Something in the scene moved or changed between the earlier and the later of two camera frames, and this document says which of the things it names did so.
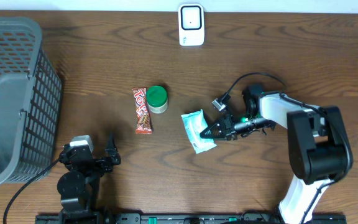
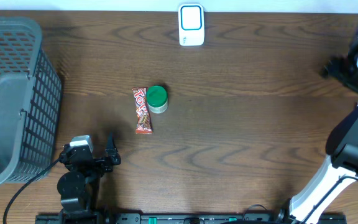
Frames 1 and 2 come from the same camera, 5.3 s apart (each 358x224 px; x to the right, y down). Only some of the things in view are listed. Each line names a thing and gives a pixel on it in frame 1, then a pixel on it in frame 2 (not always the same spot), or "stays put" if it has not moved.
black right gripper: [228, 131] → [336, 66]
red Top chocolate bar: [143, 126] stays put
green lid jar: [156, 99] stays put
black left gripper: [112, 157] stays put
